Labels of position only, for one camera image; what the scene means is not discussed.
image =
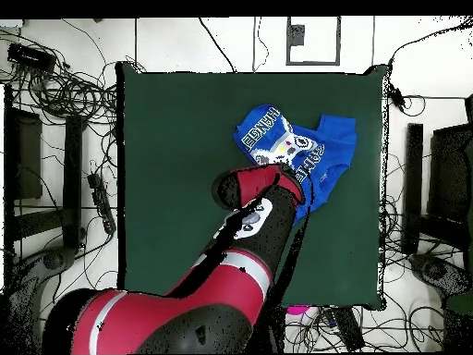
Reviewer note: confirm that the blue printed t-shirt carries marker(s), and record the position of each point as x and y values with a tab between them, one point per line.
332	148

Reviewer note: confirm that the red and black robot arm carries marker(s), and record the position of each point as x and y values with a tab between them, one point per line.
221	288

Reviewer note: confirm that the dark green table cloth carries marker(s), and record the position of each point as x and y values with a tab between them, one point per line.
166	148

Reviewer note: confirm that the pink object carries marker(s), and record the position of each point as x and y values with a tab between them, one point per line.
297	310

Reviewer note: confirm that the black power strip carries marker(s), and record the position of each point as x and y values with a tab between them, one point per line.
349	329
101	201

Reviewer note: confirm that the black power adapter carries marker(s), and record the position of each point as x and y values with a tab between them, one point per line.
396	97

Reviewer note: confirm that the black chair base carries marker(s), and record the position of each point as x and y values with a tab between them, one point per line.
432	270
51	260

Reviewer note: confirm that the black electronics box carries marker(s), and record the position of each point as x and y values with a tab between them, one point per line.
31	57

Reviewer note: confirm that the grey square frame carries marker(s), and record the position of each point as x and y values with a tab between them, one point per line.
288	40

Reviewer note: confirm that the black wooden furniture frame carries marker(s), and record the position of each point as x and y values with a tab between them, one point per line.
72	166
413	185

